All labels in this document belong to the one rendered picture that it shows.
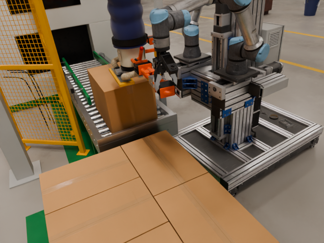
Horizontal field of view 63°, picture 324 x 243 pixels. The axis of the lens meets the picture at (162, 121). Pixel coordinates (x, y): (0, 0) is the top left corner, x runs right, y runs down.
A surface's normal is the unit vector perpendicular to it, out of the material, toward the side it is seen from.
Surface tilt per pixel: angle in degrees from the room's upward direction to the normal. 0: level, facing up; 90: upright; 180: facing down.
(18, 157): 90
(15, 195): 0
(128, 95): 90
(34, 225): 0
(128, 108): 90
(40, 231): 0
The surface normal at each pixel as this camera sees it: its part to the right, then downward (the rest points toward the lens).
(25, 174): 0.45, 0.43
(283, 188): -0.08, -0.85
